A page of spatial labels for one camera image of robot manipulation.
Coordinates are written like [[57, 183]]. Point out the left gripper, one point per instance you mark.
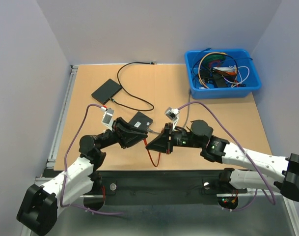
[[127, 139]]

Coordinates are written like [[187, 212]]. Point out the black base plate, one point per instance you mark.
[[159, 187]]

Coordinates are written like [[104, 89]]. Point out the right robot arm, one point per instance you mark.
[[258, 170]]

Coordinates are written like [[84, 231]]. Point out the black network switch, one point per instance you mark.
[[106, 91], [141, 121]]

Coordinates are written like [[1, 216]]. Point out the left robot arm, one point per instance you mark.
[[42, 205]]

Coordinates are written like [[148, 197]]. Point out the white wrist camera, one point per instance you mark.
[[173, 115], [107, 119]]

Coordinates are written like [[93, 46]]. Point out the blue plastic bin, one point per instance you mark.
[[227, 73]]

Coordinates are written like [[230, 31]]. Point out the aluminium frame rail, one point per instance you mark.
[[260, 185]]

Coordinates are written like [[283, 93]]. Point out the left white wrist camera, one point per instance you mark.
[[107, 119]]

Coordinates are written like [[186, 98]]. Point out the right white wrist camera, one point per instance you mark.
[[173, 115]]

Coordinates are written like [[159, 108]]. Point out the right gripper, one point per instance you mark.
[[162, 142]]

